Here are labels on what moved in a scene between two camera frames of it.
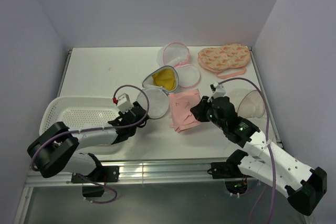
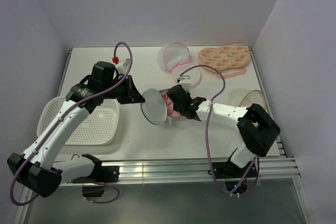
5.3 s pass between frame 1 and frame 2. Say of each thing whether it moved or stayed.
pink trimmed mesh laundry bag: stayed
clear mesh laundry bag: stayed
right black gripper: moved
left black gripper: moved
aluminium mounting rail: stayed
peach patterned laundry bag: stayed
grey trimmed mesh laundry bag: moved
